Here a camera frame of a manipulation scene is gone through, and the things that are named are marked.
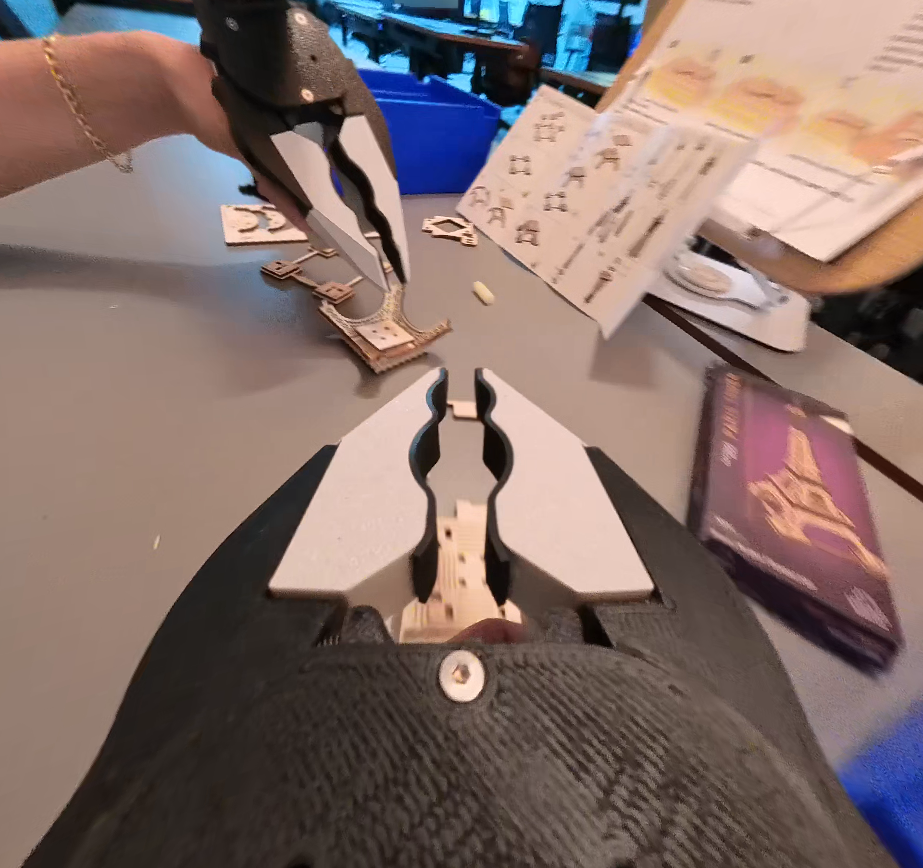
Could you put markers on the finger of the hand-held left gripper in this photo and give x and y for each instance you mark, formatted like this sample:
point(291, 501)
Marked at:
point(378, 183)
point(321, 190)

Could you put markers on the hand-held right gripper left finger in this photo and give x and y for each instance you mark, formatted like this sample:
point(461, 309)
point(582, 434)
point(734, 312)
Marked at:
point(360, 514)

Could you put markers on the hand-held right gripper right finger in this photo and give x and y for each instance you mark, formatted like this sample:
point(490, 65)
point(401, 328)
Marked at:
point(570, 522)

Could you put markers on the small wooden tab piece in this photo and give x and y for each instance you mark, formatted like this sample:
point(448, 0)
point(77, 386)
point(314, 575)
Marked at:
point(462, 410)

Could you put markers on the wooden tower base model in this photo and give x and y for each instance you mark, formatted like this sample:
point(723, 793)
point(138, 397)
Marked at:
point(382, 338)

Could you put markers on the person's left forearm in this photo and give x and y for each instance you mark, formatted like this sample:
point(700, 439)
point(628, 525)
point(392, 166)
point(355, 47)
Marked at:
point(29, 118)

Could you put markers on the grey desk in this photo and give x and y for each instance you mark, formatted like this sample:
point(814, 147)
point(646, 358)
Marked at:
point(144, 413)

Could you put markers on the task instruction poster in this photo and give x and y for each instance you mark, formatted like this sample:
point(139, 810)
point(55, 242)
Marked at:
point(807, 89)

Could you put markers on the person's left hand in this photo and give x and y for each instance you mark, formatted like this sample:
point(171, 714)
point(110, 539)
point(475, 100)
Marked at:
point(158, 96)

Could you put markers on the blue plastic bin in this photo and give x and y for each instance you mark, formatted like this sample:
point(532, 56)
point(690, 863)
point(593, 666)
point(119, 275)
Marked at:
point(447, 139)

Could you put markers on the plywood plate with arch cutouts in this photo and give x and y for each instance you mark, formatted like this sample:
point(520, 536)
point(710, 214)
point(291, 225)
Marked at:
point(238, 233)

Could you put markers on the plywood sheet with tower parts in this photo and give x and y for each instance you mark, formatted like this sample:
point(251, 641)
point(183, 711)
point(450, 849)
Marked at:
point(461, 565)

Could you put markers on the cream wax stick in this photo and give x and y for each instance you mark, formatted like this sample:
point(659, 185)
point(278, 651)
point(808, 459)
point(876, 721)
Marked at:
point(484, 292)

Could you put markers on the folded assembly instruction booklet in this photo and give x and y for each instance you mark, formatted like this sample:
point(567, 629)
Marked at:
point(577, 204)

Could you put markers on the purple puzzle box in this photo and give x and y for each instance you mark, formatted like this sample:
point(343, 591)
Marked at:
point(786, 507)

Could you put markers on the white board stand base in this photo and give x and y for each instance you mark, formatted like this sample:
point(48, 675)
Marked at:
point(764, 320)

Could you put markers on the blue plastic object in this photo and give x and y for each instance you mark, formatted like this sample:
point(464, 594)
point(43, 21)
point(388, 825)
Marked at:
point(887, 796)

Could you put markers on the wooden diamond-hole frame piece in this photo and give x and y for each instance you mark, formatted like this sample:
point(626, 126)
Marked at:
point(431, 227)

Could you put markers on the linked-squares wooden frame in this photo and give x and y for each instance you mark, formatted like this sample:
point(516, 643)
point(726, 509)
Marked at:
point(333, 292)

